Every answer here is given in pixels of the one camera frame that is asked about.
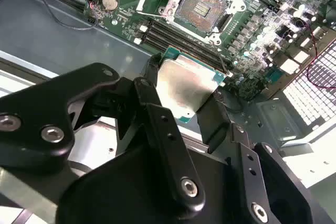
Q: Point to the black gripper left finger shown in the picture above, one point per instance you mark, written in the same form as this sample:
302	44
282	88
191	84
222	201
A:
39	108

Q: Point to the silver CPU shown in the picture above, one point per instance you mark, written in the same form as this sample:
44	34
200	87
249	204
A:
183	85

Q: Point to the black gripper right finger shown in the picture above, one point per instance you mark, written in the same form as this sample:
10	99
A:
246	171

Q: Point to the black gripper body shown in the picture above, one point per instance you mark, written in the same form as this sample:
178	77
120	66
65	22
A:
126	187

